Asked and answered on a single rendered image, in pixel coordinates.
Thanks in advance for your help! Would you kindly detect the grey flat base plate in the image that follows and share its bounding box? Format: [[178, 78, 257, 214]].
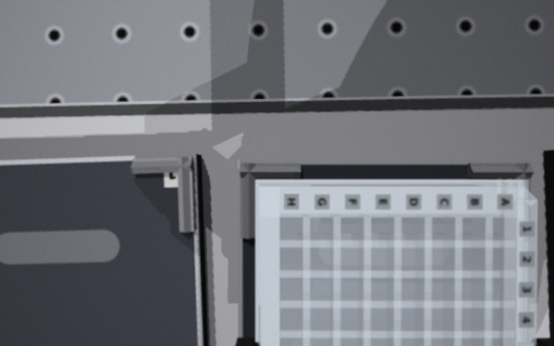
[[0, 0, 554, 105]]

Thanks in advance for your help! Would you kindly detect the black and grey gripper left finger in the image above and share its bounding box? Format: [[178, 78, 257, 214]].
[[236, 337, 259, 346]]

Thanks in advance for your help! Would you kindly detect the grey well plate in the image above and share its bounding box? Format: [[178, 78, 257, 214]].
[[255, 180, 538, 346]]

